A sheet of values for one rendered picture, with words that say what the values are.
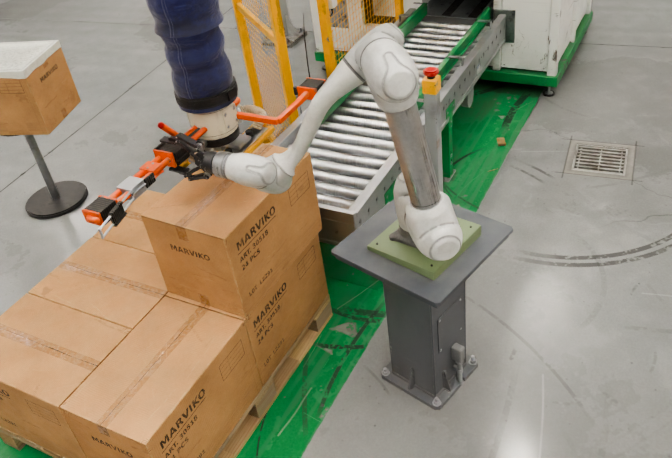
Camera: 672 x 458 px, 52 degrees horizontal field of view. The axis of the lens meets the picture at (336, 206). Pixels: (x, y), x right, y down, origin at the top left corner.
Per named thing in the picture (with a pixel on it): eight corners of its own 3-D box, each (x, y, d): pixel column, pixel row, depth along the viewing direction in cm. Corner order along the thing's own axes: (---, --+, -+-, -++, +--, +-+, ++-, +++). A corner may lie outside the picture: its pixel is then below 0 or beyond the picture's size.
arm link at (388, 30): (337, 48, 217) (347, 64, 205) (380, 7, 213) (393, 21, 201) (363, 76, 223) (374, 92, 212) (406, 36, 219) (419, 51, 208)
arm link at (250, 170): (219, 179, 224) (241, 186, 236) (260, 187, 217) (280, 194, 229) (227, 147, 224) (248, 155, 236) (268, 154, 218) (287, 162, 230)
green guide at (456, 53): (487, 18, 472) (487, 5, 467) (502, 19, 468) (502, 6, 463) (393, 136, 363) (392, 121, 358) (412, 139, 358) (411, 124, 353)
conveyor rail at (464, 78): (498, 40, 478) (499, 13, 466) (506, 40, 475) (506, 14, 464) (351, 244, 320) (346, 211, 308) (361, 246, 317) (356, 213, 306)
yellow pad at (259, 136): (254, 127, 275) (251, 116, 272) (275, 130, 271) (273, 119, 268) (204, 173, 252) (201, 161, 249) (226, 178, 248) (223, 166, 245)
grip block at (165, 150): (170, 151, 248) (166, 137, 244) (192, 155, 243) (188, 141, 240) (155, 163, 242) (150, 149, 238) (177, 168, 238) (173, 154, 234)
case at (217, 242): (250, 209, 327) (232, 136, 303) (322, 228, 309) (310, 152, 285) (167, 291, 287) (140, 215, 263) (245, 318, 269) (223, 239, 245)
